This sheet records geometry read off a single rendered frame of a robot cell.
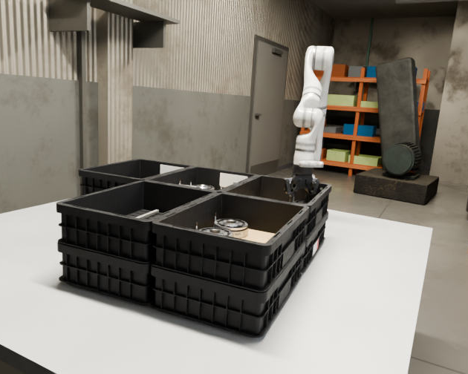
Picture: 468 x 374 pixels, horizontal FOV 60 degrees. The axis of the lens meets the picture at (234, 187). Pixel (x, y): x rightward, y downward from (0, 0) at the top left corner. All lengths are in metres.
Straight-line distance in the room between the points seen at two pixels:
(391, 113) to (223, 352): 6.13
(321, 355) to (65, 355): 0.53
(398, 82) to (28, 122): 5.25
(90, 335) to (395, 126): 6.20
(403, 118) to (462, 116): 1.87
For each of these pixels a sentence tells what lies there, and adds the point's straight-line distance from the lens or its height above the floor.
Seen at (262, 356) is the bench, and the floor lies 0.70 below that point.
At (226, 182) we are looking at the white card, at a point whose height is 0.88.
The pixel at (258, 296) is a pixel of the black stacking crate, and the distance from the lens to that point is 0.91.
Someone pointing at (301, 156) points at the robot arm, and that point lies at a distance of 1.48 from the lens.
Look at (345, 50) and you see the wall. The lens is 10.14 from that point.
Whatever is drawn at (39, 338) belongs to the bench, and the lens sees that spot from 1.02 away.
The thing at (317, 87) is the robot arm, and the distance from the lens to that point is 1.57.
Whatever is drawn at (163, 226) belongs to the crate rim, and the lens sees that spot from 0.96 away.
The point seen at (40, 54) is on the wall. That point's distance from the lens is 3.40.
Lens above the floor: 1.22
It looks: 12 degrees down
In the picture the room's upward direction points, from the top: 4 degrees clockwise
